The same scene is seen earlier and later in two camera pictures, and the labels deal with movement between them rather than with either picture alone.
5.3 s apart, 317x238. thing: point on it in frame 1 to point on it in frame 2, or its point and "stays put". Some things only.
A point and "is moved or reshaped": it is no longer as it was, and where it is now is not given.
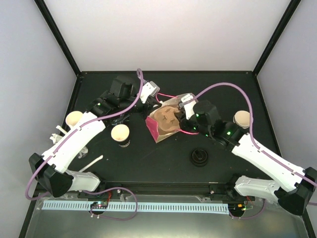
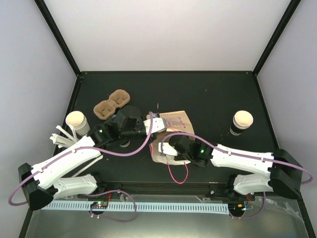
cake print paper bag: (162, 121) is moved or reshaped
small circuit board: (99, 205) stays put
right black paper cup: (241, 118) stays put
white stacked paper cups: (73, 117) stays put
